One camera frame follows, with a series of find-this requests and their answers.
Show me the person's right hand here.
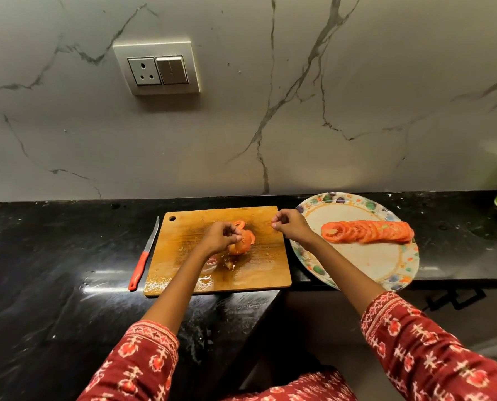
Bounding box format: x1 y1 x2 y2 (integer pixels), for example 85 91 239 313
271 209 318 247

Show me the person's left hand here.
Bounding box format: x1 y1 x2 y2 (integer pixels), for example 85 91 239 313
198 221 244 257

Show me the pile of tomato slices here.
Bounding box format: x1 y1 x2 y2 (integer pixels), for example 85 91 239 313
204 219 257 272

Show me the row of tomato slices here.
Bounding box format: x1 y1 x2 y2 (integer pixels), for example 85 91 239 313
320 220 416 245

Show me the red handled knife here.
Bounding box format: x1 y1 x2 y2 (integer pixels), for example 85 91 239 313
128 216 160 292

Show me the floral rimmed plate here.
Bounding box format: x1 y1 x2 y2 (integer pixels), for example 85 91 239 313
289 192 420 292

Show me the person's right forearm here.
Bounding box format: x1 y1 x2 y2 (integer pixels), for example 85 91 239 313
305 236 387 316

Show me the person's left forearm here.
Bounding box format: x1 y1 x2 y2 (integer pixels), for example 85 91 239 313
142 246 212 335

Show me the wooden cutting board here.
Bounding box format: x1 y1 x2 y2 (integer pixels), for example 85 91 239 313
143 206 293 298

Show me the brown lower cabinet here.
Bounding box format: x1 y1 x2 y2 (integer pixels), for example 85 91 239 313
281 287 497 355

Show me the red patterned left sleeve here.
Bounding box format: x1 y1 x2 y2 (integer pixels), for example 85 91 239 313
77 320 181 401

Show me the red patterned sleeve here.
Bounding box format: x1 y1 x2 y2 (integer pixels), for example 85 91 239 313
77 320 181 401
360 291 497 401

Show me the red patterned tunic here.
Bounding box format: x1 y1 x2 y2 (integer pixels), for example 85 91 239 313
223 369 358 401

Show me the red patterned right sleeve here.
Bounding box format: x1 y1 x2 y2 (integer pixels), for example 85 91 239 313
360 291 497 401

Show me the black cabinet handle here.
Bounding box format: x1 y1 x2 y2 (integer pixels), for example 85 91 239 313
451 287 486 311
423 292 454 312

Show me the wall socket and switch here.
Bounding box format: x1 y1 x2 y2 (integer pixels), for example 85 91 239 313
113 40 202 96

